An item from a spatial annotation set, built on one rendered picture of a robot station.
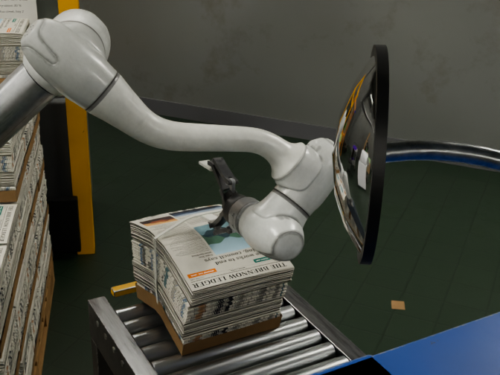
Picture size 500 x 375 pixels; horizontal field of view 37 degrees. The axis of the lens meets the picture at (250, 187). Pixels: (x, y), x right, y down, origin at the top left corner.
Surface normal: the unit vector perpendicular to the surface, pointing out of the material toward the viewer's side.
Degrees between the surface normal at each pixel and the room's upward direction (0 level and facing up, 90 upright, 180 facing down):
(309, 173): 70
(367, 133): 74
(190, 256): 12
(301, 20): 90
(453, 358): 0
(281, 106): 90
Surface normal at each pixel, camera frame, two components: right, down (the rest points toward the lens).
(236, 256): 0.17, -0.80
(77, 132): 0.16, 0.40
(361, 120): -0.88, -0.21
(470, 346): 0.03, -0.91
